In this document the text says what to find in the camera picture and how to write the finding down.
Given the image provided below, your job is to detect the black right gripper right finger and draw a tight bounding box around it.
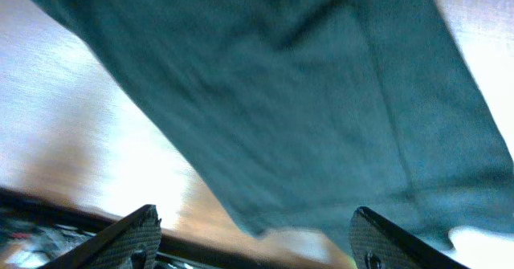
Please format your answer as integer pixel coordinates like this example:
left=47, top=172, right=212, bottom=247
left=349, top=206, right=468, bottom=269

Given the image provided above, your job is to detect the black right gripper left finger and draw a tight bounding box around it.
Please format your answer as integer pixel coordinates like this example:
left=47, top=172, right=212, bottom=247
left=42, top=205, right=161, bottom=269

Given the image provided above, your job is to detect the dark green Nike t-shirt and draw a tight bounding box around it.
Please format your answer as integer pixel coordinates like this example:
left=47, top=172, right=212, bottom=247
left=31, top=0, right=513, bottom=250

